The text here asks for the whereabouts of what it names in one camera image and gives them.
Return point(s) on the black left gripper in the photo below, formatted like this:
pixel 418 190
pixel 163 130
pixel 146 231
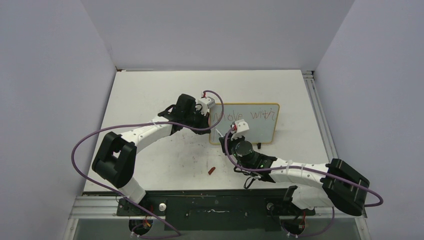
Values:
pixel 204 119

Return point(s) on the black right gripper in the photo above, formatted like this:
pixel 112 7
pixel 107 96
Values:
pixel 230 142

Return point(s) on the red marker cap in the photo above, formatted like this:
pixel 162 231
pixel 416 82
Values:
pixel 211 170

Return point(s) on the yellow framed whiteboard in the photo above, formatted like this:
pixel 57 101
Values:
pixel 262 119

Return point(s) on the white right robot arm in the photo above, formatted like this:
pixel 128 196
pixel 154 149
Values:
pixel 334 184

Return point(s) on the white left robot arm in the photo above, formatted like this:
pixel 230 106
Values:
pixel 116 156

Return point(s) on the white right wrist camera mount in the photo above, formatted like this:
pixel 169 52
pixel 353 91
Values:
pixel 238 129

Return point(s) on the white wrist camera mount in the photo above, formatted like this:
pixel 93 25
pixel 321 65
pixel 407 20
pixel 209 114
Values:
pixel 204 105
pixel 238 129

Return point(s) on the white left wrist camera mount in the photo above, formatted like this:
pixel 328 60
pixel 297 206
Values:
pixel 204 105

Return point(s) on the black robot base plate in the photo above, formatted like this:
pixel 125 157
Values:
pixel 224 210

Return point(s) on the aluminium frame rail right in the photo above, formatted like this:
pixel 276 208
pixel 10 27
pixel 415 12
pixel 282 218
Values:
pixel 325 132

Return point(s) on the aluminium frame rail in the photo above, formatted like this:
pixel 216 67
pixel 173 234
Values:
pixel 325 132
pixel 94 207

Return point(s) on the aluminium frame rail front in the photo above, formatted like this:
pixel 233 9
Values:
pixel 94 207

